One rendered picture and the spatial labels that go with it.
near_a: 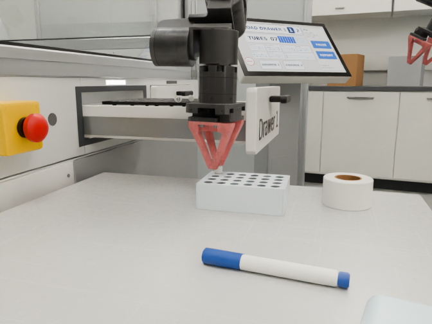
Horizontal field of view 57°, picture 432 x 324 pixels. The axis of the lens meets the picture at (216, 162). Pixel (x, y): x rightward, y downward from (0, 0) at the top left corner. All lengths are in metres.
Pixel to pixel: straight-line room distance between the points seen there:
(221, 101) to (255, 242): 0.22
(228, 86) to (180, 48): 0.09
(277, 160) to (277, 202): 1.22
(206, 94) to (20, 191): 0.33
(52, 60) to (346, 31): 3.89
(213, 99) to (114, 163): 0.39
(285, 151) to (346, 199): 1.20
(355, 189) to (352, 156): 3.16
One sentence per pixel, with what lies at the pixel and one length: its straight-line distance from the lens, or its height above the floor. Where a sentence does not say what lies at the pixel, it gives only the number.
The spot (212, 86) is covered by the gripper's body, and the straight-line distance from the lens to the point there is 0.58.
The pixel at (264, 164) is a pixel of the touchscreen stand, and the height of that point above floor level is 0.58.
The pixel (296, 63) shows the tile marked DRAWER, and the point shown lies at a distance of 1.68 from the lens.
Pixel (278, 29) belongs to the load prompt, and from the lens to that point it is 1.79.
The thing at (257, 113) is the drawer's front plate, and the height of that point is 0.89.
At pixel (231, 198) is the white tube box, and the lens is 0.55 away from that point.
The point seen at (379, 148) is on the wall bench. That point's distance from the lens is 3.72.
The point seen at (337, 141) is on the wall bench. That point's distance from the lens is 3.73.
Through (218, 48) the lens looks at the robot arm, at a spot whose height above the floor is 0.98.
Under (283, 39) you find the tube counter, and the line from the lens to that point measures 1.76.
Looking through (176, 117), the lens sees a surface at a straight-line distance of 0.72.
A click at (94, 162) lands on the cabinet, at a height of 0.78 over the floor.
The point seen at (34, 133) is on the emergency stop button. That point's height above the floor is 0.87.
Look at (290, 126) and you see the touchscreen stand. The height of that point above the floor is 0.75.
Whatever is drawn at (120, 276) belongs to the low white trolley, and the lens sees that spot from 0.40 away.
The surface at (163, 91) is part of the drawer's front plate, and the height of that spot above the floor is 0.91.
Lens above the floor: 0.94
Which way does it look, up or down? 11 degrees down
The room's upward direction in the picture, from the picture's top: straight up
